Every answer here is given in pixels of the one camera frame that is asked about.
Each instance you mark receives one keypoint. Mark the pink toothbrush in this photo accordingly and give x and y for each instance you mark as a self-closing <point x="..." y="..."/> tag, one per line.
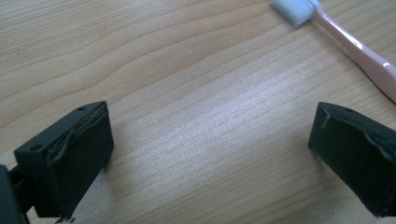
<point x="358" y="49"/>

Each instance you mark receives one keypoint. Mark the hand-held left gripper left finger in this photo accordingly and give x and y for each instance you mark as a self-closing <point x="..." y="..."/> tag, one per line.
<point x="74" y="161"/>

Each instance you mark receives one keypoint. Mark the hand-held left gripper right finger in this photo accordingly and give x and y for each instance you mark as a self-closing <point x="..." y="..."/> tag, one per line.
<point x="358" y="149"/>

